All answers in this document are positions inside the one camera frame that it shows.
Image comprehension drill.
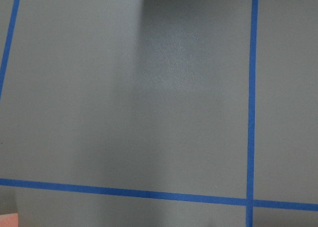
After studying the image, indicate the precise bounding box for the orange foam block right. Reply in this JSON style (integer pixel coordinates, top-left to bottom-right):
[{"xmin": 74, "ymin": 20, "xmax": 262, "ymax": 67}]
[{"xmin": 0, "ymin": 213, "xmax": 18, "ymax": 227}]

